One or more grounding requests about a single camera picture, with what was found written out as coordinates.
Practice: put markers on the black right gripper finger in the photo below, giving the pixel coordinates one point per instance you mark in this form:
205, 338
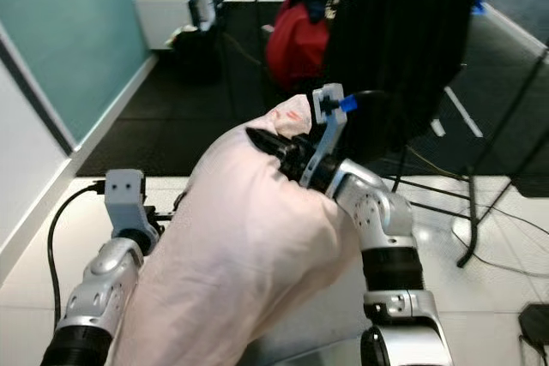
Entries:
266, 143

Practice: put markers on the pink patterned pillow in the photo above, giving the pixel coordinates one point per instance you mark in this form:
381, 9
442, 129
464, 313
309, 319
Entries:
240, 246

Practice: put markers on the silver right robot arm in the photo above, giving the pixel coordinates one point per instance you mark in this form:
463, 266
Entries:
390, 237

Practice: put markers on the red cloth bundle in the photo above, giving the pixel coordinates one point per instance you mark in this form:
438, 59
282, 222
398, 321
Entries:
296, 49

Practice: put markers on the black floor bag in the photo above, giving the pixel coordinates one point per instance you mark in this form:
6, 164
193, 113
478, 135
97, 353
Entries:
196, 56

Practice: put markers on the white low cabinet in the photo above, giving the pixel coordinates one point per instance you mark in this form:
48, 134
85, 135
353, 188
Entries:
167, 14

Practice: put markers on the black hanging coat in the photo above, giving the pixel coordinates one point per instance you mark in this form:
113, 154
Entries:
403, 32

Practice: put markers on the black metal clothes rack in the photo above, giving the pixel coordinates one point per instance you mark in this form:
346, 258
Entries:
473, 229

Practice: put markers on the black stool seat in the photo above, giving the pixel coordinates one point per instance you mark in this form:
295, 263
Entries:
536, 325

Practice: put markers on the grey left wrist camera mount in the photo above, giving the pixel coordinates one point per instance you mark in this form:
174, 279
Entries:
127, 199

